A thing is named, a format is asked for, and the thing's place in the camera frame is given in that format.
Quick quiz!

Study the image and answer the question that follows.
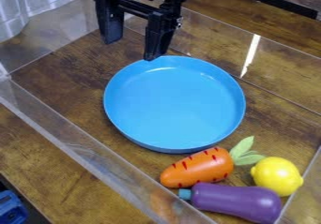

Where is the blue object at corner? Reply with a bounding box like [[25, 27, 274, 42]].
[[0, 190, 28, 224]]

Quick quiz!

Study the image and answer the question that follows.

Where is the purple toy eggplant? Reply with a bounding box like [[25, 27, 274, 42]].
[[177, 183, 282, 224]]

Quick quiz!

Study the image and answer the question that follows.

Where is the clear acrylic enclosure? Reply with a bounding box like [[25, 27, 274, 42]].
[[0, 0, 321, 224]]

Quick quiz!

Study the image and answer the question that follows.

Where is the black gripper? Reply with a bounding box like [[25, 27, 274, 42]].
[[93, 0, 186, 61]]

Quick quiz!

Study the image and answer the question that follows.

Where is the yellow toy lemon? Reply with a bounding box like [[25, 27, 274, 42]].
[[250, 157, 303, 197]]

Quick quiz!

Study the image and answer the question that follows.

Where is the blue round plate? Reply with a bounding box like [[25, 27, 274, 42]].
[[103, 55, 246, 154]]

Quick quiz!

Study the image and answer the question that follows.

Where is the orange toy carrot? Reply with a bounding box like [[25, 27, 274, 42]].
[[159, 136, 264, 188]]

